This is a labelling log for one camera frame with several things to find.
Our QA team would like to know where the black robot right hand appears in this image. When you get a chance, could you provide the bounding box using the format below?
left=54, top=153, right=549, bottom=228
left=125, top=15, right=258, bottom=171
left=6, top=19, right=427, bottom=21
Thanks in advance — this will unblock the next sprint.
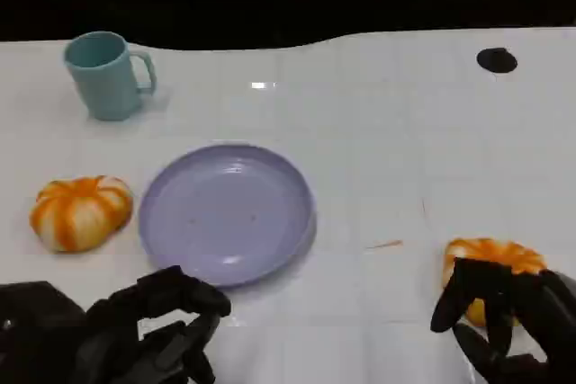
left=430, top=256, right=576, bottom=384

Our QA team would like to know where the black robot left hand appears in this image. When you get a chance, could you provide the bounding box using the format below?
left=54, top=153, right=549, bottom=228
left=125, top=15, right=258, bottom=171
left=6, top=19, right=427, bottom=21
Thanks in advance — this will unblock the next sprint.
left=84, top=265, right=233, bottom=384

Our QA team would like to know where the orange white toy bread roll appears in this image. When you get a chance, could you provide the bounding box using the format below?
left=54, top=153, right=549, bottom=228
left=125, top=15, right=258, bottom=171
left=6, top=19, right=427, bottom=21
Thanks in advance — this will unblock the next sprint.
left=29, top=174, right=135, bottom=255
left=443, top=237, right=548, bottom=327

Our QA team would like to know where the lilac plate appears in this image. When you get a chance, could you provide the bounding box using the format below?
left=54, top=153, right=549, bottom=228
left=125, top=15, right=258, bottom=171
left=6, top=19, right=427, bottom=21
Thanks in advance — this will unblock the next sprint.
left=137, top=144, right=318, bottom=289

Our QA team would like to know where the thin orange sliver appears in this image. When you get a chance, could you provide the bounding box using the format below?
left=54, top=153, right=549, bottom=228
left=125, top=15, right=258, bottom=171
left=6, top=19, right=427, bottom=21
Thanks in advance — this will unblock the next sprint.
left=364, top=239, right=404, bottom=251

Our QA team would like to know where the pale green mug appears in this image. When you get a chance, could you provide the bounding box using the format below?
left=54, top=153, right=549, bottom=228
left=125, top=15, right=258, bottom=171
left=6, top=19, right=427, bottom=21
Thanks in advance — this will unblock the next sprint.
left=62, top=31, right=158, bottom=122

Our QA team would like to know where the black round table grommet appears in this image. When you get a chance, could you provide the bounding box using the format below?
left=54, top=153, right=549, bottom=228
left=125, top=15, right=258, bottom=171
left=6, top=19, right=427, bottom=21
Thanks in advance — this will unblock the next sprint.
left=475, top=47, right=518, bottom=74

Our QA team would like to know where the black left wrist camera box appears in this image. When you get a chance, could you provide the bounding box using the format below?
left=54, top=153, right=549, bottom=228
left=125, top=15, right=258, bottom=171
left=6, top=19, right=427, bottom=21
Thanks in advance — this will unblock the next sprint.
left=0, top=281, right=89, bottom=384

